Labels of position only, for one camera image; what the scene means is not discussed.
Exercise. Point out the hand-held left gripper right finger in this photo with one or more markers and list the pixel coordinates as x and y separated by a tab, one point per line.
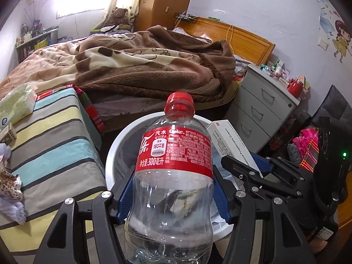
221	200

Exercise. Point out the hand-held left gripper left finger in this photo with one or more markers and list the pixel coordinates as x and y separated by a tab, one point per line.
125	198

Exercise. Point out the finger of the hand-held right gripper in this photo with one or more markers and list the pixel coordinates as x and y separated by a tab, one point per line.
280	170
247	177

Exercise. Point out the long white box purple end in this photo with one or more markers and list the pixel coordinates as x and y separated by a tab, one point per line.
231	140

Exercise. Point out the white round waste bin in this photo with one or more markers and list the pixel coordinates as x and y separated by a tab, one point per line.
118	148

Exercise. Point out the clear plastic bottle red label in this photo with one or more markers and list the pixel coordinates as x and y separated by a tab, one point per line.
173	154

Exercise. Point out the white foam net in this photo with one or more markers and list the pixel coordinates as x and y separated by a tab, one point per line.
13	211

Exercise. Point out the patterned wrapper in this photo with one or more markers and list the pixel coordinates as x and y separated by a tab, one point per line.
8	183

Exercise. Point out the white tissue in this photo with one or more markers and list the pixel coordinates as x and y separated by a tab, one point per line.
4	148

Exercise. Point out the grey cloth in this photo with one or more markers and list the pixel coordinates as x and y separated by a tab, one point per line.
295	152

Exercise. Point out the pink plaid cloth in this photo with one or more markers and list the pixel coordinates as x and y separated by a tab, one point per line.
309	143

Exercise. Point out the grey drawer cabinet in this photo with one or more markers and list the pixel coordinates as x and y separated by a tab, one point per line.
258	110

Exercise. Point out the black chair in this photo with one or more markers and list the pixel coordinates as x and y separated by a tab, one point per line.
334	99

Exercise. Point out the red mug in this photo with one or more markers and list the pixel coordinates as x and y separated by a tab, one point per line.
294	88

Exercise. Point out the striped tablecloth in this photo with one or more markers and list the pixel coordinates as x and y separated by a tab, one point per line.
55	148

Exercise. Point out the cluster of small boxes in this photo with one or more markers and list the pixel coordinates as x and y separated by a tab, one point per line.
276	70

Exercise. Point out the brown patterned blanket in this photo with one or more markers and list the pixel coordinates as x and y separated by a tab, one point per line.
123	66

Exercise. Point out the small patterned paper box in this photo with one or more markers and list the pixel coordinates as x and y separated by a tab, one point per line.
7	134

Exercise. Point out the wooden bed headboard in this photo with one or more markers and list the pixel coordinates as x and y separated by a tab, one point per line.
242	38

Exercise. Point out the green tissue pack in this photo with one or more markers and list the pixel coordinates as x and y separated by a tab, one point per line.
16	104

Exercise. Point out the cluttered storage shelf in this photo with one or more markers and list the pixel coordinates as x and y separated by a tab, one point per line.
35	44

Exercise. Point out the brown teddy bear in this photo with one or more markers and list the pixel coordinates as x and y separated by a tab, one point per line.
119	18

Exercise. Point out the wooden wardrobe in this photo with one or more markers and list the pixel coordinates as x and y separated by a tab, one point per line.
162	2

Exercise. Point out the window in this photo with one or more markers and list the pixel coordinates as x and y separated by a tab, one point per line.
79	2

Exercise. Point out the vase of dry branches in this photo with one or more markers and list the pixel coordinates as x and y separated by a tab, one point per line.
35	13

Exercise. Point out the wall switch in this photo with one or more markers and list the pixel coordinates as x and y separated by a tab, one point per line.
323	44

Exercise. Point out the cartoon girl wall sticker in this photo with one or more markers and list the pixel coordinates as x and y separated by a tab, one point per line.
342	38

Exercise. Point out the blue leaf wall sticker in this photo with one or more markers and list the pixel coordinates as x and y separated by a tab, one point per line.
326	22

